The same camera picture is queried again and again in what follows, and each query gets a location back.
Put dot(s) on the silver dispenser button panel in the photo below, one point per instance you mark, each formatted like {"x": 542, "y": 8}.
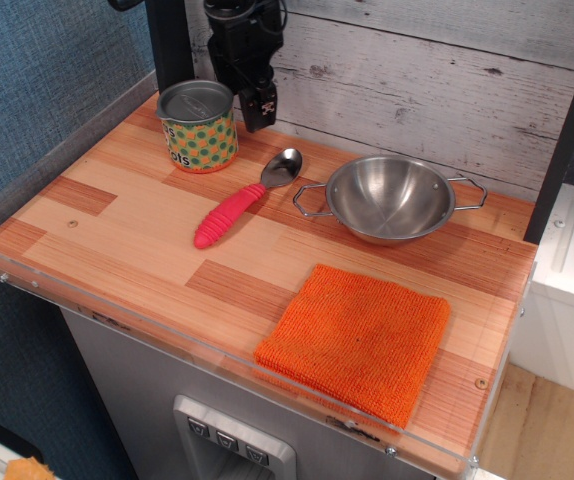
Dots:
{"x": 218, "y": 446}

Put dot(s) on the white toy sink unit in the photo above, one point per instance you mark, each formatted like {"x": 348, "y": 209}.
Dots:
{"x": 543, "y": 339}

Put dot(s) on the dark vertical post right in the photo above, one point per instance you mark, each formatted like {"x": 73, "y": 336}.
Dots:
{"x": 553, "y": 180}

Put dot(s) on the steel two-handled bowl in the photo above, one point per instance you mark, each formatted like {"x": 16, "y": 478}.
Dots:
{"x": 390, "y": 199}

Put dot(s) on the pink handled metal spoon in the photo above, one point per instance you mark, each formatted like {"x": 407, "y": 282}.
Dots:
{"x": 280, "y": 171}

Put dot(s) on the orange object bottom left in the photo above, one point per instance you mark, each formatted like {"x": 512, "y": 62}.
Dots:
{"x": 27, "y": 469}

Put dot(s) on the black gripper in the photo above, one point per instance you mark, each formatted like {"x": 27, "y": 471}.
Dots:
{"x": 245, "y": 36}

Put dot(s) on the peas and carrots can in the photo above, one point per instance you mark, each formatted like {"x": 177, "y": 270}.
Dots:
{"x": 199, "y": 126}

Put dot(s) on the grey toy fridge cabinet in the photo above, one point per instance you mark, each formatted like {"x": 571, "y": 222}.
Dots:
{"x": 138, "y": 383}

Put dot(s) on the orange knitted cloth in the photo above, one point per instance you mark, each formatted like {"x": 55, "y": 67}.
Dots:
{"x": 365, "y": 342}

